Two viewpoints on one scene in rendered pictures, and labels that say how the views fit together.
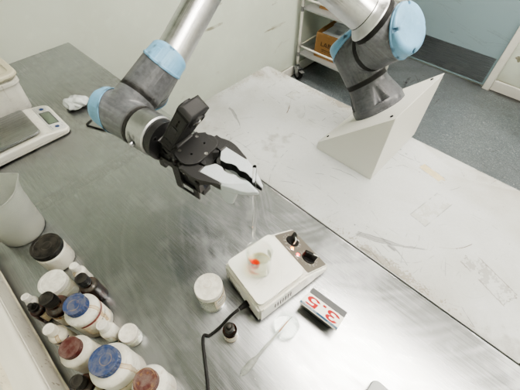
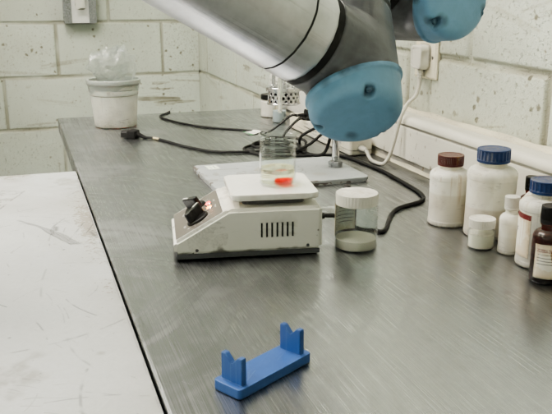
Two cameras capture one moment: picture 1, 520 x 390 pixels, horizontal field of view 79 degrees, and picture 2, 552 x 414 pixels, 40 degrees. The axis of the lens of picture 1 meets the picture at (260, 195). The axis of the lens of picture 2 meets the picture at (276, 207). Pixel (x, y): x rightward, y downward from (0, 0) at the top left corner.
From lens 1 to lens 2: 1.35 m
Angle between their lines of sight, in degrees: 108
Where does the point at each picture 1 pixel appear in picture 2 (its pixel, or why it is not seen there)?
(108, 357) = (488, 148)
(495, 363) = (97, 181)
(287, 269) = (242, 178)
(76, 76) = not seen: outside the picture
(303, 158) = not seen: outside the picture
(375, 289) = (133, 216)
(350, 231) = (83, 246)
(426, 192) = not seen: outside the picture
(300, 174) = (38, 313)
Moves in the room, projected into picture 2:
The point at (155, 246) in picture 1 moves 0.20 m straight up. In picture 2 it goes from (437, 301) to (448, 131)
